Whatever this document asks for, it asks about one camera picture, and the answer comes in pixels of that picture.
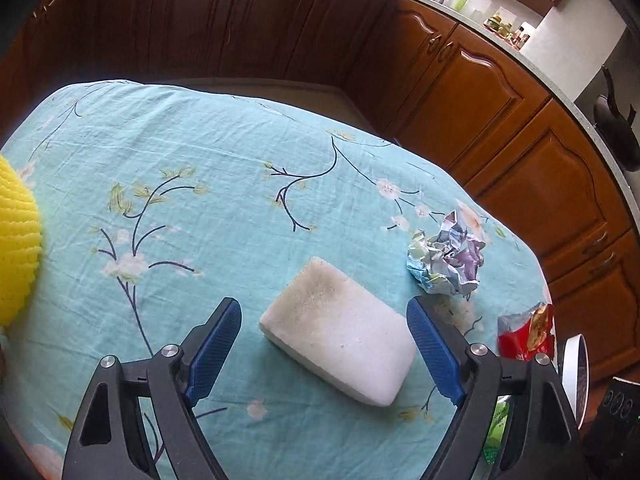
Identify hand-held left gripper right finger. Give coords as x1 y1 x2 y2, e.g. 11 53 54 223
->
406 296 583 480

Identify wooden lower kitchen cabinets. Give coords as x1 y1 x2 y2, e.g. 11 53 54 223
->
0 0 636 386

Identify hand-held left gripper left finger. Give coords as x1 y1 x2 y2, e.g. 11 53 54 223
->
61 296 243 480

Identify black wok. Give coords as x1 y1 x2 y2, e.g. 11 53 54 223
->
593 65 640 171

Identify crumpled paper ball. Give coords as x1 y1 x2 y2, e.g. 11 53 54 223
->
406 210 487 295

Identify yellow foam fruit net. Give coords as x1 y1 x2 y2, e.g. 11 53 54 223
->
0 152 43 326

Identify white sponge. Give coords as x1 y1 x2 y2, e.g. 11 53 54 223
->
258 256 417 407

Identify red snack packet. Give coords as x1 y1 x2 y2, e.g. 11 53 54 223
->
497 301 556 363

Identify teal floral tablecloth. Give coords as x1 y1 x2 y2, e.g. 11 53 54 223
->
0 79 551 480

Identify green plastic wrapper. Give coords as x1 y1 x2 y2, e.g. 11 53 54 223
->
482 395 511 476

